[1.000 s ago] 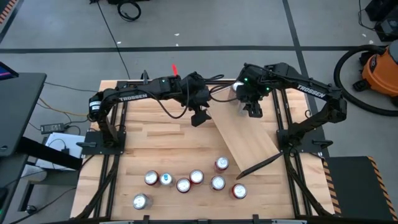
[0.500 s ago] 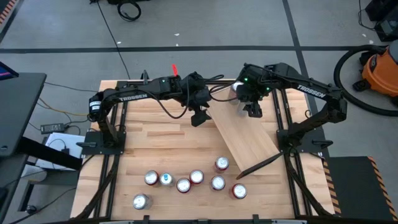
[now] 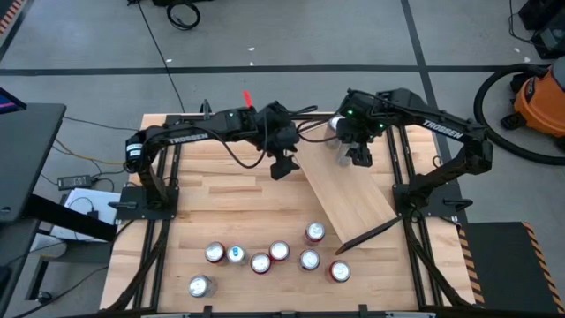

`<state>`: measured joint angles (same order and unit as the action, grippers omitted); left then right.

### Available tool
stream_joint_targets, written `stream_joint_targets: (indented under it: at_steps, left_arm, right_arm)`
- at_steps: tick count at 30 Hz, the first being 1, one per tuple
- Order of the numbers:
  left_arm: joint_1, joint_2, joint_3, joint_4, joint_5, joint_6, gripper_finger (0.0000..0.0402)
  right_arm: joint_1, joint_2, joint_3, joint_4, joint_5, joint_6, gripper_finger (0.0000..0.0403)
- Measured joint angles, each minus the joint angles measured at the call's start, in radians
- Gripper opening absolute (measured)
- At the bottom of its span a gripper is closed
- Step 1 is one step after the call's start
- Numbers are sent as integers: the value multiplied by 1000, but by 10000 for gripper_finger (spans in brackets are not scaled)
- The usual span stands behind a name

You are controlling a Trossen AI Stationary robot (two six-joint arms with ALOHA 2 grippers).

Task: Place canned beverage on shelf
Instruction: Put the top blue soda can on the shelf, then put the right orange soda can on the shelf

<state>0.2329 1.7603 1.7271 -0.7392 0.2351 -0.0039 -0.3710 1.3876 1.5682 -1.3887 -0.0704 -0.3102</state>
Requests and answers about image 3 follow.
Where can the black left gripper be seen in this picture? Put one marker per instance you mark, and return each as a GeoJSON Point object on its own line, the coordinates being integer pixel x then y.
{"type": "Point", "coordinates": [280, 132]}

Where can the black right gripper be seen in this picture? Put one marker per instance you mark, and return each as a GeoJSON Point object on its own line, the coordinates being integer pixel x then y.
{"type": "Point", "coordinates": [356, 131]}

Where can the plain silver soda can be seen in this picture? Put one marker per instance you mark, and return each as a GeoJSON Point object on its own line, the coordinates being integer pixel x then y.
{"type": "Point", "coordinates": [199, 286]}
{"type": "Point", "coordinates": [335, 121]}

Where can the red soda can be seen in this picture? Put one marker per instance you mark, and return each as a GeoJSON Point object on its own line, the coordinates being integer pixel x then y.
{"type": "Point", "coordinates": [340, 271]}
{"type": "Point", "coordinates": [315, 231]}

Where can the red Cherry Coke can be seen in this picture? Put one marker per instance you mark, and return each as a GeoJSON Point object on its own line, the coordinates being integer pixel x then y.
{"type": "Point", "coordinates": [279, 250]}

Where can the red Coca-Cola original can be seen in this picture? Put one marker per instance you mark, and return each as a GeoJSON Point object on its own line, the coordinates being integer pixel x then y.
{"type": "Point", "coordinates": [309, 259]}

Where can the red Coke Zero can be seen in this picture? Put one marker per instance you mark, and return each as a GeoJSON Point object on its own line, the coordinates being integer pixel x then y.
{"type": "Point", "coordinates": [260, 262]}
{"type": "Point", "coordinates": [215, 252]}

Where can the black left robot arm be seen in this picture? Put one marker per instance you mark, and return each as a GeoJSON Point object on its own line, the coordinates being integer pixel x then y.
{"type": "Point", "coordinates": [190, 134]}

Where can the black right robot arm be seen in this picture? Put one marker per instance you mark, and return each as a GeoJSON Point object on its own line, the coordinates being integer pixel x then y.
{"type": "Point", "coordinates": [441, 128]}

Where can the wooden shelf with black legs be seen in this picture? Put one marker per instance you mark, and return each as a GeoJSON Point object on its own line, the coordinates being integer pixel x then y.
{"type": "Point", "coordinates": [348, 199]}

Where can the red tape tag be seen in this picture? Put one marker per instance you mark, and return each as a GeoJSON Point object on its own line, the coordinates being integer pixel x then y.
{"type": "Point", "coordinates": [247, 99]}

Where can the black table clamp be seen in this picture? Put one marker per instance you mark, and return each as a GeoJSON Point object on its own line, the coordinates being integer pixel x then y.
{"type": "Point", "coordinates": [363, 311]}
{"type": "Point", "coordinates": [206, 311]}
{"type": "Point", "coordinates": [205, 108]}

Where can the orange shop vacuum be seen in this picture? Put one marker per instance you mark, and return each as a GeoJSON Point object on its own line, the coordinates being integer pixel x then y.
{"type": "Point", "coordinates": [543, 101]}
{"type": "Point", "coordinates": [477, 110]}

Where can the black mat with hazard stripes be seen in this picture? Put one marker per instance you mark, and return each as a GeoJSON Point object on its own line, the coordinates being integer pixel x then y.
{"type": "Point", "coordinates": [507, 265]}

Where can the white paper sheet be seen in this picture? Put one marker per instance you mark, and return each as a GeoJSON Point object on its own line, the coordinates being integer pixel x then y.
{"type": "Point", "coordinates": [101, 207]}

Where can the black power adapter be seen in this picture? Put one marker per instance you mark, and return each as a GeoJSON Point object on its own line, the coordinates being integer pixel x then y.
{"type": "Point", "coordinates": [75, 182]}

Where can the black equipment case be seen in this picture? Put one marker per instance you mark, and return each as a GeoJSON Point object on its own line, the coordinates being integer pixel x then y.
{"type": "Point", "coordinates": [552, 40]}

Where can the black desk crossbar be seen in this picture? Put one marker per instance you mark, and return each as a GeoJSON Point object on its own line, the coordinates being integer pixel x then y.
{"type": "Point", "coordinates": [66, 216]}

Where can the black desk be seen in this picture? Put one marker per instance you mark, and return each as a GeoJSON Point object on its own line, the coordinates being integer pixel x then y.
{"type": "Point", "coordinates": [26, 154]}

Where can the monitor with blue screen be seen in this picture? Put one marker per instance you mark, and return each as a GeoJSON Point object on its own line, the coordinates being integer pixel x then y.
{"type": "Point", "coordinates": [9, 103]}

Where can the orange black hazard strip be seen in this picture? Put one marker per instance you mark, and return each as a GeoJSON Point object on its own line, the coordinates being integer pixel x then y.
{"type": "Point", "coordinates": [11, 11]}

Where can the black metal table frame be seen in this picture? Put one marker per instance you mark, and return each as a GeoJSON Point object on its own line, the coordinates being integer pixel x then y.
{"type": "Point", "coordinates": [160, 265]}

